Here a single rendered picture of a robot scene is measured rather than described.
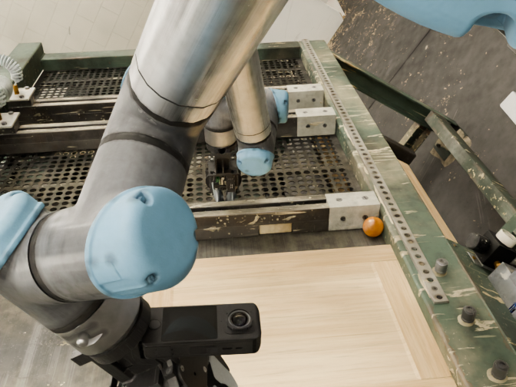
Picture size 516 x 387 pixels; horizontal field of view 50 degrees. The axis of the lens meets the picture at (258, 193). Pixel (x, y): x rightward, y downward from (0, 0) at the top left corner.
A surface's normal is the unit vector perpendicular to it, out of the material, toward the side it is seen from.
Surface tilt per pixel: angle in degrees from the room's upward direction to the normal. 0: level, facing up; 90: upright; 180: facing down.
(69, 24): 90
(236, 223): 90
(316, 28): 90
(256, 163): 90
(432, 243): 59
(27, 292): 74
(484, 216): 0
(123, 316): 113
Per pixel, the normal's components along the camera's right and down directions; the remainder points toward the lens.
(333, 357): -0.02, -0.84
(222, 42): 0.15, 0.92
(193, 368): 0.85, -0.44
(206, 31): -0.24, 0.81
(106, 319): 0.59, 0.17
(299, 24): 0.05, 0.60
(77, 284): -0.36, 0.59
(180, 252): 0.81, -0.18
